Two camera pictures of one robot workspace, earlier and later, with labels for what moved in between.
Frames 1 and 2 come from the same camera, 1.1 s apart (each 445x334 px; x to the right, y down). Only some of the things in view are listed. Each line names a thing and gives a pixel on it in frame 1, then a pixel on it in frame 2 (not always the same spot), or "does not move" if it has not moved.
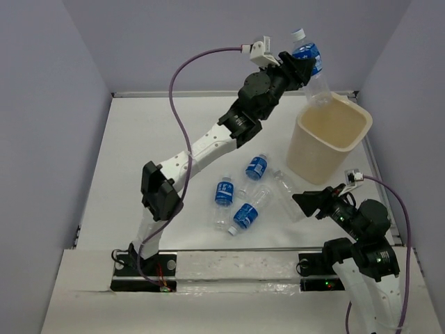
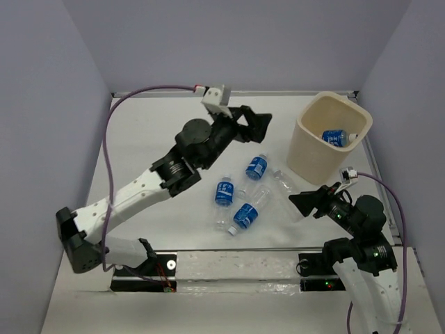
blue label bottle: x=224 y=192 does not move
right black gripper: x=309 y=200 does not move
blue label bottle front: x=247 y=214 does not move
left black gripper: x=301 y=69 to x=259 y=123
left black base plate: x=160 y=268 does not move
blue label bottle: x=316 y=90 to x=338 y=137
